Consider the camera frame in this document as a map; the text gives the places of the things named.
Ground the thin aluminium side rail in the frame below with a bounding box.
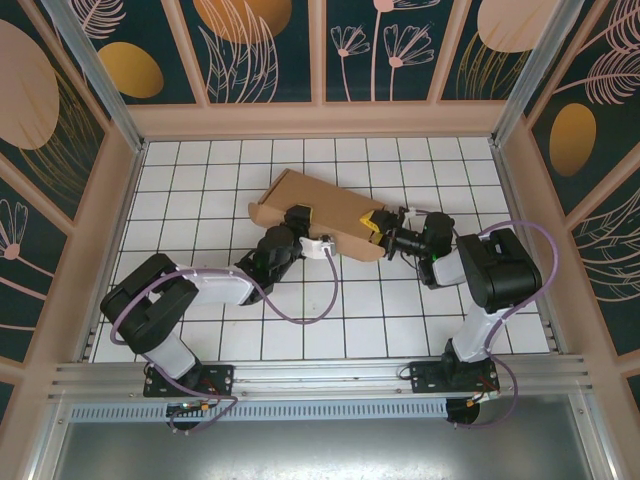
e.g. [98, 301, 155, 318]
[491, 142, 569, 354]

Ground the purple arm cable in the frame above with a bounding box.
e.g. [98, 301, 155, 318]
[417, 209, 560, 431]
[110, 249, 339, 436]

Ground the grey slotted cable duct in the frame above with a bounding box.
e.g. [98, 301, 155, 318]
[68, 398, 450, 422]

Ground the grey metal sheet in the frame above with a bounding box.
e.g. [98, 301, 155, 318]
[27, 394, 619, 480]

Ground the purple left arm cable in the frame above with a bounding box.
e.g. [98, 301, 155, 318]
[110, 249, 339, 436]

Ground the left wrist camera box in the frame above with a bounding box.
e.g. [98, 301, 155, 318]
[298, 234, 337, 261]

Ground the aluminium table rail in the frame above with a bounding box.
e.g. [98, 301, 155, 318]
[47, 353, 595, 401]

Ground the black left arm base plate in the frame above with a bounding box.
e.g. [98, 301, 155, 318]
[143, 363, 236, 399]

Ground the yellow wire connector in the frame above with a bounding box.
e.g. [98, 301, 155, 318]
[467, 387, 502, 407]

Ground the brown cardboard box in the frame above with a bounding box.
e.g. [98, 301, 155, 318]
[248, 167, 390, 264]

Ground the aluminium frame post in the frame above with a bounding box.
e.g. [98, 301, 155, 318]
[40, 0, 147, 154]
[489, 0, 587, 147]

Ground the small circuit board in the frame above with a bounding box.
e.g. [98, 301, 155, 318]
[167, 399, 214, 417]

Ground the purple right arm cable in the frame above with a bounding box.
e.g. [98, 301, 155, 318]
[417, 209, 560, 431]

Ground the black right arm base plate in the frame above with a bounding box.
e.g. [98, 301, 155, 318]
[408, 360, 501, 395]

